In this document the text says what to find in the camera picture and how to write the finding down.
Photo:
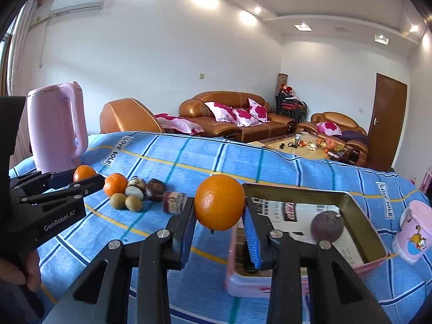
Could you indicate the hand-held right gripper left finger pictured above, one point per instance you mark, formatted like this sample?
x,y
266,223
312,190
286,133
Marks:
x,y
188,239

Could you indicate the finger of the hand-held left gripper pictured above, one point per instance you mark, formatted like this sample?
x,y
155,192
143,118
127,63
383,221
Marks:
x,y
87,185
44,179

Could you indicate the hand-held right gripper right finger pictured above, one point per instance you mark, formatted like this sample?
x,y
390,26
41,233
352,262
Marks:
x,y
252,239

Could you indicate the small orange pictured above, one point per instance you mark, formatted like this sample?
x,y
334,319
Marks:
x,y
84,172

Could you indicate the mandarin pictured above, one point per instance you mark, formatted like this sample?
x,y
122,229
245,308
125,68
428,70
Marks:
x,y
115,184

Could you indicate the brown kiwi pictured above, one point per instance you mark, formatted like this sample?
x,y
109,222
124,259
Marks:
x,y
133,203
118,200

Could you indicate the small glass jar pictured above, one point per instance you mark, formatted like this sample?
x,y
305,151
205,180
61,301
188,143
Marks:
x,y
175,202

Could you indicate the pale round fruit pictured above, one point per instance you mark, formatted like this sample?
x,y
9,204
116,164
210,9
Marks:
x,y
135,191

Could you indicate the large orange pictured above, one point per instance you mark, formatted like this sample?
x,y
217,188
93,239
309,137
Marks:
x,y
219,202

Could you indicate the brown husked fruit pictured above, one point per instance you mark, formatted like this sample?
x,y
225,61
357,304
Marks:
x,y
136,181

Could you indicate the pink tin box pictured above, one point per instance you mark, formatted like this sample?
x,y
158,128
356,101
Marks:
x,y
364,216

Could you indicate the person's left hand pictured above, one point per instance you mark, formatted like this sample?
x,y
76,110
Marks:
x,y
23,271

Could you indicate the printed white paper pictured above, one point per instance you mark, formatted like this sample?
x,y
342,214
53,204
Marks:
x,y
297,216

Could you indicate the pink electric kettle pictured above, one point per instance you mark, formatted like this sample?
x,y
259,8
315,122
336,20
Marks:
x,y
50,125

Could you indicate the blue striped blanket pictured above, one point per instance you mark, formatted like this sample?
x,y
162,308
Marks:
x,y
202,155

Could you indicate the glass coffee table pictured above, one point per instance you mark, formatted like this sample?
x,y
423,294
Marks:
x,y
280,150

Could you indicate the white red floral pillow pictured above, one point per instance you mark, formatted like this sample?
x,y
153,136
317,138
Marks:
x,y
179,124
328,128
245,117
260,109
219,112

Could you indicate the metal can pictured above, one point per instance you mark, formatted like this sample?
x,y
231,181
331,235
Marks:
x,y
297,139

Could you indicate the pile of snacks and oranges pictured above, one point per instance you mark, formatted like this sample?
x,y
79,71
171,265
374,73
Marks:
x,y
324,145

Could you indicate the beige curtain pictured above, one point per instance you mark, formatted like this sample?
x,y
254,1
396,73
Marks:
x,y
23,57

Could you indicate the stacked dark chairs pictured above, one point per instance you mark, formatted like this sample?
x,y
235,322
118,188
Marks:
x,y
292,106

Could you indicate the brown leather sofa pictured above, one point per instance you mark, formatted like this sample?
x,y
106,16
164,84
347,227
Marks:
x,y
236,99

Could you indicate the purple cloth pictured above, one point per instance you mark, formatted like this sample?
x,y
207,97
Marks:
x,y
354,137

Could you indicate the brown leather armchair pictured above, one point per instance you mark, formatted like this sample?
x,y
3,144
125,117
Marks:
x,y
332,116

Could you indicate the red plush toy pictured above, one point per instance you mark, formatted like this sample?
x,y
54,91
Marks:
x,y
289,89

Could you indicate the patterned rolled mat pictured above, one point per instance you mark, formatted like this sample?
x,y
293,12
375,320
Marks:
x,y
282,82

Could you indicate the pink cartoon cup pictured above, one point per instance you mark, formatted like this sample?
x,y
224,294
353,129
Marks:
x,y
413,229

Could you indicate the brown wooden door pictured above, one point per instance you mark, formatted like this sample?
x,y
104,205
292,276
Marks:
x,y
386,121

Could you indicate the white air conditioner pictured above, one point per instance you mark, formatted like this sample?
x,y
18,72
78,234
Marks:
x,y
79,1

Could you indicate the square ceiling light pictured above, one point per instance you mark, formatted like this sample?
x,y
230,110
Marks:
x,y
302,26
381,38

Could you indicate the round ceiling downlight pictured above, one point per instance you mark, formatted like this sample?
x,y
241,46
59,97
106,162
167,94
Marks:
x,y
258,9

